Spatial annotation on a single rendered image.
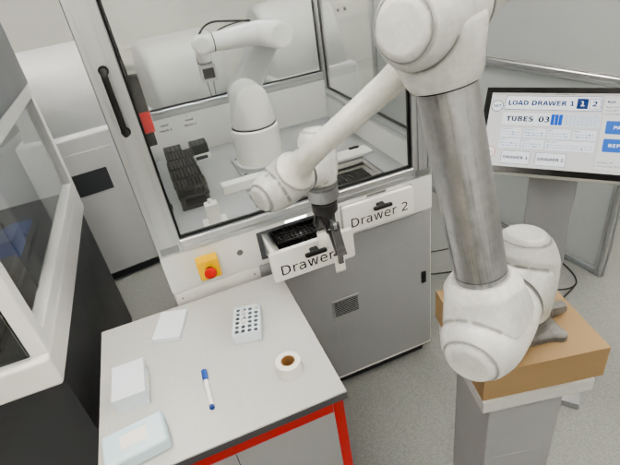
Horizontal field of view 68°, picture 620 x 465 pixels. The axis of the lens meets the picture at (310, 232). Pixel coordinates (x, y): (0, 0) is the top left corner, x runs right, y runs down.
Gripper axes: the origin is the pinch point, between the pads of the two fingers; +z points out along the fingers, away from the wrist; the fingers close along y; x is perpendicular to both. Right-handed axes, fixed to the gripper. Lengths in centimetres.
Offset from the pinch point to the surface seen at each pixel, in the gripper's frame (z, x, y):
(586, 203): 53, -158, 43
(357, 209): 0.7, -19.7, 22.5
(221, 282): 13.3, 33.5, 24.1
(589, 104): -24, -97, 1
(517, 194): 64, -152, 85
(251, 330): 11.7, 30.2, -6.2
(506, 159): -9, -73, 9
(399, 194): -0.3, -36.7, 22.5
